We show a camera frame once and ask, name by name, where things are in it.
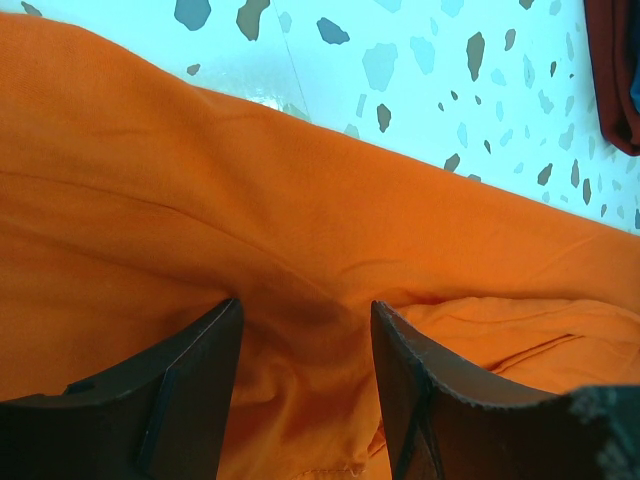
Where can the folded blue t shirt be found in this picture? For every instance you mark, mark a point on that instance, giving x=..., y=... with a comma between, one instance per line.
x=635, y=92

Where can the folded dark red t shirt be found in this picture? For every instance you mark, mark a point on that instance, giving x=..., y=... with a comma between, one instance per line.
x=613, y=38

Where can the orange t shirt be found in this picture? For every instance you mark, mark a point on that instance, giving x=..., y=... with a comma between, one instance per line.
x=133, y=202

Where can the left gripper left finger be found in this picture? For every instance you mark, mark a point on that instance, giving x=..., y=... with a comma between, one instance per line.
x=160, y=414

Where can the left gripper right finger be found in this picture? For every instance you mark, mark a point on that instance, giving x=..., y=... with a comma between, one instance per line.
x=446, y=418

